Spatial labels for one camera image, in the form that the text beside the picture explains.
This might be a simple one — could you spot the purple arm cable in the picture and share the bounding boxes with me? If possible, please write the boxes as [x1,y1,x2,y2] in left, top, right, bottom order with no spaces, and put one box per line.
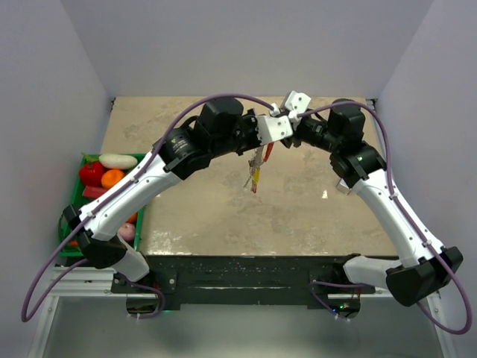
[20,93,280,323]
[297,101,473,335]

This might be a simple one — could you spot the orange toy orange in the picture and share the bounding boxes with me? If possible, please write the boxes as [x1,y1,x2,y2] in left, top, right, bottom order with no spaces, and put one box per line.
[101,169,125,189]

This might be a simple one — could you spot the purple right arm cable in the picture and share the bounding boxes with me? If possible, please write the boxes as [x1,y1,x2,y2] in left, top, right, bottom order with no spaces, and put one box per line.
[297,101,473,335]

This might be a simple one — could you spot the orange toy pumpkin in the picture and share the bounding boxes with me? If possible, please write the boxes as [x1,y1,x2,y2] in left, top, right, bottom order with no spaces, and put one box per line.
[127,213,138,224]

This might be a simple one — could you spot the green plastic basket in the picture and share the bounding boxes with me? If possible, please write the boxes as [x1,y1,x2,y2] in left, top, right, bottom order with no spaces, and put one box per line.
[57,154,145,259]

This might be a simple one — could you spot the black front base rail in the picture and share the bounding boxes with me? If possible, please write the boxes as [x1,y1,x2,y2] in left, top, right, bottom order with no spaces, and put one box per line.
[110,255,377,312]

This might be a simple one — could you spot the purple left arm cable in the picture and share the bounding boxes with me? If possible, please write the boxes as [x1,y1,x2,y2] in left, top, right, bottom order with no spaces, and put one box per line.
[20,93,280,323]

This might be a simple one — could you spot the pink toy onion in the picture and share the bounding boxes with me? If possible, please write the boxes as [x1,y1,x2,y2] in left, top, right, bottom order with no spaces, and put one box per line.
[117,222,136,242]

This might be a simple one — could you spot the red toy tomato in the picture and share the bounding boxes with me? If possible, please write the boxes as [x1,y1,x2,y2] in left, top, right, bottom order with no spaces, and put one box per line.
[78,161,105,186]

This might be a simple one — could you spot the white toy radish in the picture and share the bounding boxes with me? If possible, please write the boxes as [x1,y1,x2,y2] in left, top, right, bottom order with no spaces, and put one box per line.
[98,154,138,170]

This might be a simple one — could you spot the red box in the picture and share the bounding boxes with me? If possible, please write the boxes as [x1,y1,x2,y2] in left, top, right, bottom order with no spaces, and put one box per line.
[82,186,107,199]

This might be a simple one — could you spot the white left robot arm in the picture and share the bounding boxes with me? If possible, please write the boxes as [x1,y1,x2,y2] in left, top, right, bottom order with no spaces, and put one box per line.
[63,93,260,292]

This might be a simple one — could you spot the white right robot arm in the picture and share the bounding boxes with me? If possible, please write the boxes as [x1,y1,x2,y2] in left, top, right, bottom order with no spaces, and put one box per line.
[285,98,464,307]

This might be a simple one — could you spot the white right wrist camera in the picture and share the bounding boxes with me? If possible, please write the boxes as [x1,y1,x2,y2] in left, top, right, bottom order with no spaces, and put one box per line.
[279,90,312,123]

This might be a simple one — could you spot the key bunch with red carabiner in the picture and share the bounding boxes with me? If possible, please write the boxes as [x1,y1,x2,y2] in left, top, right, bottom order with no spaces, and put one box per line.
[244,143,274,194]

